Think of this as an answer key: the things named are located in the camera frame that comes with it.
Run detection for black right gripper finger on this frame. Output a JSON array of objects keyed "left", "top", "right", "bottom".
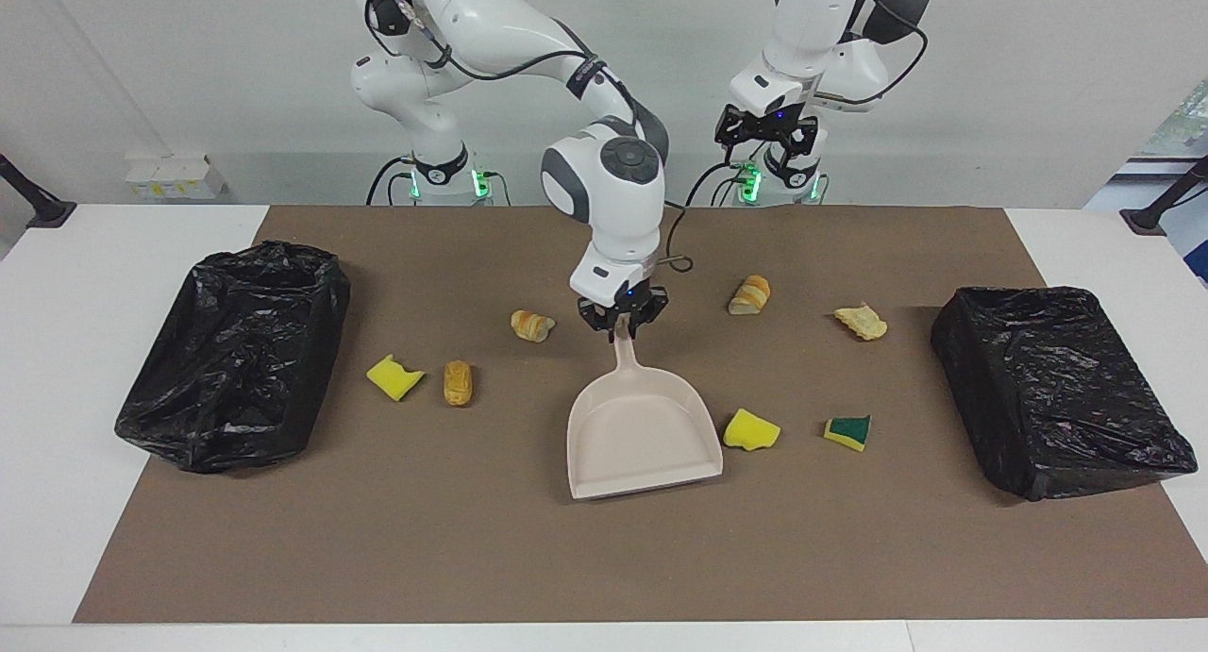
[
  {"left": 578, "top": 298, "right": 621, "bottom": 343},
  {"left": 629, "top": 292, "right": 669, "bottom": 342}
]

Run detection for beige plastic dustpan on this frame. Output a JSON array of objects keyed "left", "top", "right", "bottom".
[{"left": 566, "top": 326, "right": 725, "bottom": 500}]

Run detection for pale croissant toy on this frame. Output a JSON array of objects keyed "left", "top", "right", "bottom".
[{"left": 834, "top": 302, "right": 889, "bottom": 342}]

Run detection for green and yellow sponge piece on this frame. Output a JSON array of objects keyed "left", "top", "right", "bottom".
[{"left": 823, "top": 414, "right": 872, "bottom": 453}]

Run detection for black bag lined bin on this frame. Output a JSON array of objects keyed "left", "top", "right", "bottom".
[
  {"left": 931, "top": 286, "right": 1199, "bottom": 502},
  {"left": 114, "top": 241, "right": 352, "bottom": 475}
]

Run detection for brown peanut shaped bread toy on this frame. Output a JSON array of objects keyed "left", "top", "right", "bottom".
[{"left": 443, "top": 359, "right": 477, "bottom": 409}]

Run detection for brown paper table mat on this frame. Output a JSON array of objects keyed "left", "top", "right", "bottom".
[{"left": 74, "top": 206, "right": 1208, "bottom": 625}]

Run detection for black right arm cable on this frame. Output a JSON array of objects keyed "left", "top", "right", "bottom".
[{"left": 363, "top": 0, "right": 695, "bottom": 274}]

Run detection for black camera stand foot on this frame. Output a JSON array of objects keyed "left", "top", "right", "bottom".
[
  {"left": 0, "top": 154, "right": 78, "bottom": 228},
  {"left": 1120, "top": 157, "right": 1208, "bottom": 236}
]

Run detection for white wall socket box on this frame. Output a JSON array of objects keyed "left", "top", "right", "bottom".
[{"left": 126, "top": 154, "right": 227, "bottom": 200}]

